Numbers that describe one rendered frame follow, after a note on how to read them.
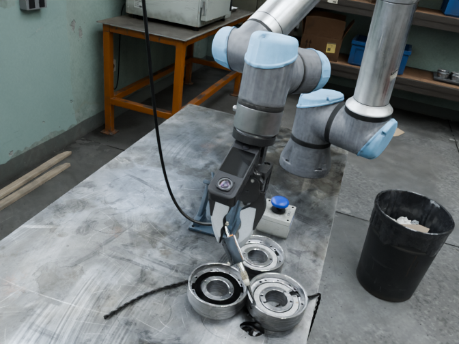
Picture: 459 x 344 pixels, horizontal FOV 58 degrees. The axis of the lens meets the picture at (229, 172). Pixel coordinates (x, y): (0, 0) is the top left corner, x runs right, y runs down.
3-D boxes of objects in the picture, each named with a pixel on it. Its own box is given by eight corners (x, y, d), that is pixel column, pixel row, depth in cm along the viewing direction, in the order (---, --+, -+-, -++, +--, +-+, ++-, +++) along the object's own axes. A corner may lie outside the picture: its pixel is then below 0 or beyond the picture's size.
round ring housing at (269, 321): (259, 340, 68) (263, 323, 66) (235, 293, 76) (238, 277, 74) (313, 327, 72) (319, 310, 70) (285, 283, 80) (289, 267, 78)
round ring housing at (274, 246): (268, 247, 89) (272, 231, 87) (289, 282, 81) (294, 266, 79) (222, 252, 86) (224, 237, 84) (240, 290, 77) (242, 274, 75)
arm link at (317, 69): (287, 39, 79) (253, 36, 70) (341, 54, 73) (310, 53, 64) (276, 80, 82) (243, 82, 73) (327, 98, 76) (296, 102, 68)
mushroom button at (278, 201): (283, 224, 93) (287, 206, 90) (266, 219, 94) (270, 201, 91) (287, 215, 96) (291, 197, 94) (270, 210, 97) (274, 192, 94)
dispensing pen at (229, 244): (252, 314, 69) (215, 220, 73) (248, 313, 73) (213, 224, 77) (264, 308, 69) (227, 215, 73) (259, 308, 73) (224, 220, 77)
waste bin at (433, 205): (421, 319, 185) (460, 244, 164) (346, 293, 193) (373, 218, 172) (417, 270, 214) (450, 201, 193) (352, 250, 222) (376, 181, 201)
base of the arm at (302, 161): (285, 149, 132) (291, 120, 127) (332, 161, 129) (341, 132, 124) (274, 169, 120) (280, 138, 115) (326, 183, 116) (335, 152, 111)
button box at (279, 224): (286, 239, 92) (290, 222, 90) (255, 230, 94) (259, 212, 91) (294, 220, 99) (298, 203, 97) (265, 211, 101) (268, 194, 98)
